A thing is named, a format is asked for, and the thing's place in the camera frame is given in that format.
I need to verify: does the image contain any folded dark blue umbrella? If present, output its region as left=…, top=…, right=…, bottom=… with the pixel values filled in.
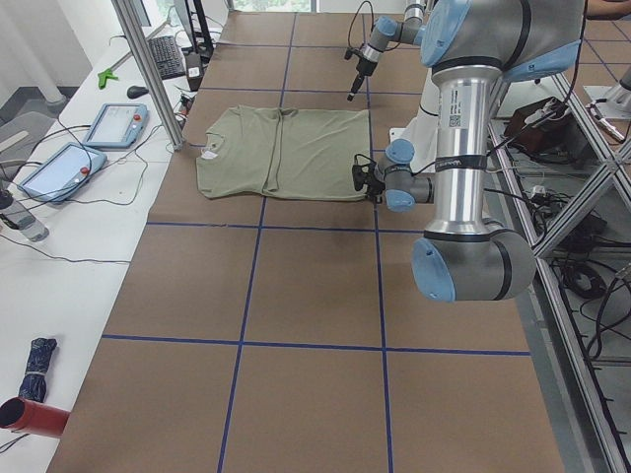
left=18, top=337, right=57, bottom=403

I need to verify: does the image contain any black box with white label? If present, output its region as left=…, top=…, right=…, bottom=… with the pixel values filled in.
left=184, top=52, right=204, bottom=92

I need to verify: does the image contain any green plastic tool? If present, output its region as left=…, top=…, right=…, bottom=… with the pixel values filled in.
left=98, top=68, right=118, bottom=90

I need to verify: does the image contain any black keyboard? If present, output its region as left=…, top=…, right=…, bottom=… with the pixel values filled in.
left=148, top=35, right=186, bottom=80

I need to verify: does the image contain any upper blue teach pendant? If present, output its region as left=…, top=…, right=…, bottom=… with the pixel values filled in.
left=83, top=103, right=149, bottom=150

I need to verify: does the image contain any olive green long-sleeve shirt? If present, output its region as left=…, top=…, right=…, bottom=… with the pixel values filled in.
left=196, top=105, right=370, bottom=201

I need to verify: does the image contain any black computer mouse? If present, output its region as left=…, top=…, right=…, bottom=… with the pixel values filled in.
left=126, top=86, right=149, bottom=100

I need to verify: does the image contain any lower blue teach pendant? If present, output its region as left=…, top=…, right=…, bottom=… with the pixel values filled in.
left=18, top=143, right=106, bottom=203

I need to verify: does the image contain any red cylinder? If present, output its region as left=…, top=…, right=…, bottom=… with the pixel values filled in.
left=1, top=397, right=70, bottom=439

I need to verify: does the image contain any white paper hang tag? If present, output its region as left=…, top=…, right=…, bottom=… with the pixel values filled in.
left=200, top=150, right=218, bottom=160

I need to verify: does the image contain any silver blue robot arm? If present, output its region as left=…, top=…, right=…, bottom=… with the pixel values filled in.
left=344, top=1, right=435, bottom=101
left=361, top=1, right=587, bottom=303

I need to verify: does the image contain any brown box on shelf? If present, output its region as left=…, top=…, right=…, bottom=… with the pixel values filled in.
left=505, top=98, right=572, bottom=153

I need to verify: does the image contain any blue teach pendant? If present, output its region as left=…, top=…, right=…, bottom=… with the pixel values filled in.
left=83, top=103, right=149, bottom=150
left=18, top=143, right=106, bottom=203

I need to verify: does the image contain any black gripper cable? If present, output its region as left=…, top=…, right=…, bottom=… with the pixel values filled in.
left=346, top=0, right=400, bottom=53

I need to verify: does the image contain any upper orange connector block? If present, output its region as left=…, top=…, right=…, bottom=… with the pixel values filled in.
left=177, top=94, right=194, bottom=115

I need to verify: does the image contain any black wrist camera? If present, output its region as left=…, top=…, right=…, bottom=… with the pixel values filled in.
left=351, top=154, right=386, bottom=198
left=344, top=46, right=364, bottom=60

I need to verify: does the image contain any aluminium frame post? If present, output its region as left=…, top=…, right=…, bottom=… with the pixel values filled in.
left=111, top=0, right=184, bottom=151

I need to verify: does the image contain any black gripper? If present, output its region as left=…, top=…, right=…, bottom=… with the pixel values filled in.
left=368, top=191, right=385, bottom=205
left=347, top=47, right=381, bottom=101

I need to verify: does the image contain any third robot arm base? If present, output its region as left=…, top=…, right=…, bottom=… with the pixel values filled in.
left=584, top=69, right=630, bottom=120

